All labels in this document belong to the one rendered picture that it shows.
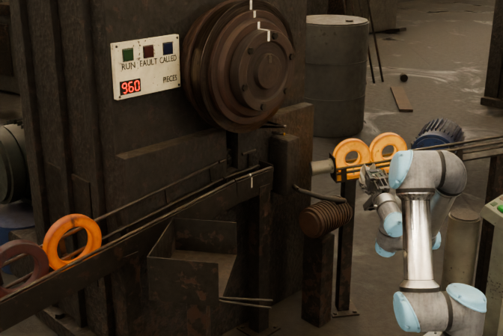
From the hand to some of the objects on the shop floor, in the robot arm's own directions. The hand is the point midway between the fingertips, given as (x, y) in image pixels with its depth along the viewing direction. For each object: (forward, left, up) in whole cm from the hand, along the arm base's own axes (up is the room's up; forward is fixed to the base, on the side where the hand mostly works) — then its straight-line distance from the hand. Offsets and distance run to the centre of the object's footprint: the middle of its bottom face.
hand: (364, 169), depth 249 cm
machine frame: (+77, +22, -71) cm, 108 cm away
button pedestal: (-45, -34, -70) cm, 90 cm away
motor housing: (+18, -5, -71) cm, 73 cm away
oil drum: (+166, -237, -52) cm, 294 cm away
